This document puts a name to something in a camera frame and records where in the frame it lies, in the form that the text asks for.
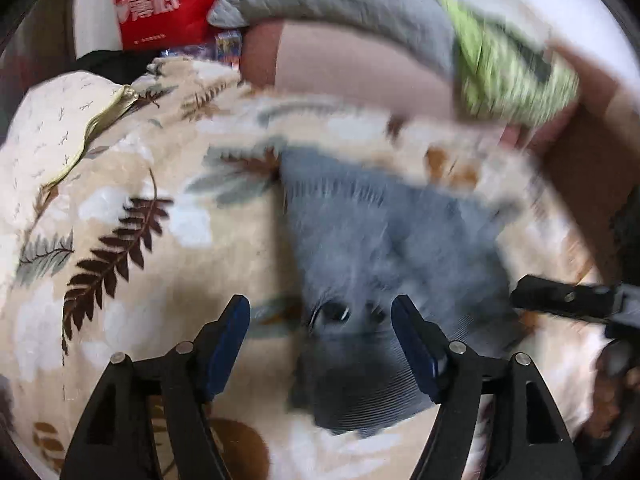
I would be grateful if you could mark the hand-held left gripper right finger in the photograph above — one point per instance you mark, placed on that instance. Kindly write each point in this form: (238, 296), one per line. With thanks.
(417, 350)

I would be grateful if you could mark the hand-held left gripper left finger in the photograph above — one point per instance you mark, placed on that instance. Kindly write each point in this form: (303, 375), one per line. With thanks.
(227, 350)

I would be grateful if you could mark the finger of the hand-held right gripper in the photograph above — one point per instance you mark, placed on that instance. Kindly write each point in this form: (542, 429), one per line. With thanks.
(550, 294)

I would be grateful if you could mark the blue denim pants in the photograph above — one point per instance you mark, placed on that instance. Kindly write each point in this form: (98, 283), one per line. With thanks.
(375, 240)

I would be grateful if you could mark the person's right hand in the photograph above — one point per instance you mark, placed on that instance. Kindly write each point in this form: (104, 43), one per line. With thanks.
(607, 385)

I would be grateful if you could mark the leaf-print fleece blanket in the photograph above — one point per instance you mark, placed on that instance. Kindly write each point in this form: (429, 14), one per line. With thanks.
(150, 170)

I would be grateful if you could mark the green patterned cloth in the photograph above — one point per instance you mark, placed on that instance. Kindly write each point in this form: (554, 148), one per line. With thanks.
(500, 70)

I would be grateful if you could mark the pink pillow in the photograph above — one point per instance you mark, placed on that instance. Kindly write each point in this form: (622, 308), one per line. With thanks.
(350, 70)

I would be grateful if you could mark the white twig-print pillow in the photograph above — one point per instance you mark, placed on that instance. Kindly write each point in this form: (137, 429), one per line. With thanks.
(55, 110)

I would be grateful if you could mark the colourful printed packet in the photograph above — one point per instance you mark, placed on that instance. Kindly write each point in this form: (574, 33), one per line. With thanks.
(227, 45)

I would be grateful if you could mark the black cloth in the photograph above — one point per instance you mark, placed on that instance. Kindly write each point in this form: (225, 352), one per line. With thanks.
(115, 62)

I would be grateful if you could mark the red bag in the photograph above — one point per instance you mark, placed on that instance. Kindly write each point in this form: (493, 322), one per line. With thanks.
(165, 5)

